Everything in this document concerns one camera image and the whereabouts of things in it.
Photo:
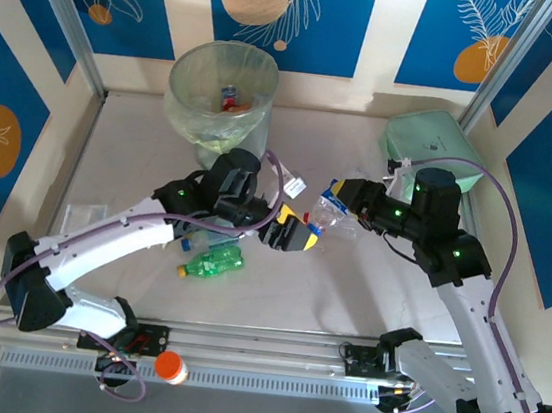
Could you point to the clear bottle dark blue label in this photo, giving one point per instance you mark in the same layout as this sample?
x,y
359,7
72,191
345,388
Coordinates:
x,y
330,218

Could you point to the clear bottle light blue label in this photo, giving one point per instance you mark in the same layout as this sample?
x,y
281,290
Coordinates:
x,y
201,245

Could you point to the green plastic bottle yellow cap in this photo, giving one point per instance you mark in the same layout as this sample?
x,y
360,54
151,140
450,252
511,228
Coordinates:
x,y
211,263

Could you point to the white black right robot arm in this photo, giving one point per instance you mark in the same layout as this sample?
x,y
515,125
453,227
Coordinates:
x,y
466,320

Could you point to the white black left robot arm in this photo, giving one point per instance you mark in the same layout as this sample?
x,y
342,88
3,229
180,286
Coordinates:
x,y
105,246

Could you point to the clear plastic waste bin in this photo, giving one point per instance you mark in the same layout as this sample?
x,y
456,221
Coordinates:
x,y
257,133
181,114

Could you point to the mint green lidded container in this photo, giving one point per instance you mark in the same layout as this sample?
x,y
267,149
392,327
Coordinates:
x,y
446,137

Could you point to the clear plastic bag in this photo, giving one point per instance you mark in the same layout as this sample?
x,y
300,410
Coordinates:
x,y
85,213

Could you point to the base connector wiring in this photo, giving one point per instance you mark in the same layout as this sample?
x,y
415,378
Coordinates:
x,y
116,355
398,398

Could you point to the small bottle orange cap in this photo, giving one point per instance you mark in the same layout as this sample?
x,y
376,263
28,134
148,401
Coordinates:
x,y
168,364

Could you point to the aluminium side rail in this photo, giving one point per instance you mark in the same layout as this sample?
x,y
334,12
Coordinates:
x,y
467,210
76,152

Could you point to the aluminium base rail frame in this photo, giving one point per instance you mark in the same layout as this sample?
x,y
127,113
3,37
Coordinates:
x,y
264,346

